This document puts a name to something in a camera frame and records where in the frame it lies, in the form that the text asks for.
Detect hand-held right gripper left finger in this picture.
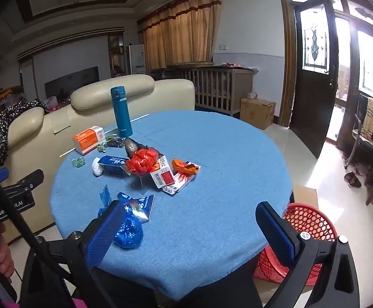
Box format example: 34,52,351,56
18,200,125,308

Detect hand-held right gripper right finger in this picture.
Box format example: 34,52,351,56
255,201,361,308

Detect blue plastic bag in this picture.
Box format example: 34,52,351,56
99,184,144,249

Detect red plastic mesh basket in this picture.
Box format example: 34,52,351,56
253,203,338,287

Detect torn blue and white wrapper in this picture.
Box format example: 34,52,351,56
116,192,155,223

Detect clear plastic packaging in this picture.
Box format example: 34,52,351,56
122,167,152,190

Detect blue and white carton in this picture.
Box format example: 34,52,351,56
98,155,129,174

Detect red plastic bag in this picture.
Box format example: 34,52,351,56
125,148,159,175

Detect red and white carton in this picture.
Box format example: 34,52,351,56
149,155,176,188

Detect black plastic bag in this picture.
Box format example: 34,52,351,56
125,137,148,158

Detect red and white packet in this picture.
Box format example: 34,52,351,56
162,163,202,196

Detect orange plastic bag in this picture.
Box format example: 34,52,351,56
172,159,198,176

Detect person's left hand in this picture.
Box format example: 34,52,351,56
0,224,15,278

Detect black and white floral cloth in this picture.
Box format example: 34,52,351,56
0,99,50,167

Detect beige paper sheet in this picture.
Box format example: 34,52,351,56
50,114,72,133

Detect orange and white box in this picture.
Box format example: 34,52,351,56
72,126,107,155

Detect dark patterned packet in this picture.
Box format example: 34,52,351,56
105,136,127,148

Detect pair of slippers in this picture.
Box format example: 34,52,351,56
343,171,363,189

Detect blue tablecloth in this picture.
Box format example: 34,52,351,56
50,111,294,302

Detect black television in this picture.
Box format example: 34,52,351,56
44,66,100,96

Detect teal thermos bottle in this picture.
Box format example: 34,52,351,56
110,86,133,138

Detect cream leather sofa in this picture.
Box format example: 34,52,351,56
7,74,196,235

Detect cardboard box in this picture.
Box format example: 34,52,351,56
239,97,277,130

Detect thin white rod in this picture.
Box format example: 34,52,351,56
59,113,150,158

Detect dark door with stained glass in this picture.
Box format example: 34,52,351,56
290,0,339,159

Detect striped beige towel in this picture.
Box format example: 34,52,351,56
362,97,373,140

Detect wooden display shelf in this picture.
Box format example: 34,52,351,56
108,34,126,78

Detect wooden crib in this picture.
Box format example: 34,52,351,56
167,64,254,116

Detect white standing air conditioner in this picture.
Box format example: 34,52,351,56
128,43,146,75

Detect pink cloth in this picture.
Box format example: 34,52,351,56
221,62,260,71

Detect tan curtain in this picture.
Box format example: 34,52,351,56
137,0,223,71

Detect black cable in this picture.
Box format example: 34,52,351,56
0,163,119,308

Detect metal frame chair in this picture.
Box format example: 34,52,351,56
343,93,373,174

